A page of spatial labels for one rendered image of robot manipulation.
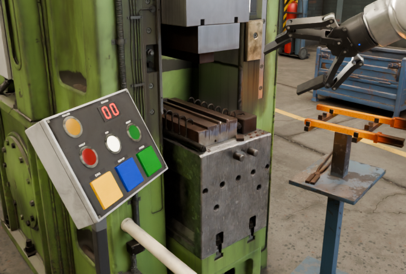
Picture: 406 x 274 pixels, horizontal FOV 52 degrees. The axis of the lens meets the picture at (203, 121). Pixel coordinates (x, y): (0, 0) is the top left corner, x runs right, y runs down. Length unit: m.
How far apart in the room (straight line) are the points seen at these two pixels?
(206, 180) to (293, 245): 1.22
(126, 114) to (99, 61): 0.26
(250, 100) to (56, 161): 1.07
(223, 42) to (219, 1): 0.14
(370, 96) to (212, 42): 4.00
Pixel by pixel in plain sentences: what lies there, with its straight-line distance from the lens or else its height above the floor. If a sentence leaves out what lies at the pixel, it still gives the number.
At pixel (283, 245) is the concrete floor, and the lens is 2.67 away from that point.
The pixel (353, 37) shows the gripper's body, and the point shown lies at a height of 1.40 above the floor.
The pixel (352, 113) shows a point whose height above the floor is 0.93.
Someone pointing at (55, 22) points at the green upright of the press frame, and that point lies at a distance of 1.77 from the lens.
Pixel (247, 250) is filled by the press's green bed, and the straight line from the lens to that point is 1.92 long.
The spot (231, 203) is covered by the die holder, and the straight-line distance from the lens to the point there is 1.71.
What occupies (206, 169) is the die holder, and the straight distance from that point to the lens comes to 1.54.
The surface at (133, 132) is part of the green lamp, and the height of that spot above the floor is 1.09.
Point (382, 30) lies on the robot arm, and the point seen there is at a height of 1.42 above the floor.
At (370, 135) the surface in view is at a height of 0.93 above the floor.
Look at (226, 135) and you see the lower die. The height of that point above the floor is 0.93.
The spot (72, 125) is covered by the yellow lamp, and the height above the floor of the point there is 1.17.
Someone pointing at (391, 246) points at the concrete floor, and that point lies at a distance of 2.85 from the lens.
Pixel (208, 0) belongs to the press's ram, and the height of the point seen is 1.45.
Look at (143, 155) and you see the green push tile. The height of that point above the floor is 1.03.
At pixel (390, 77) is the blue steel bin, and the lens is 5.22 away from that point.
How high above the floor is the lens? 1.51
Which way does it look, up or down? 18 degrees down
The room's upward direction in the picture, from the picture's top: straight up
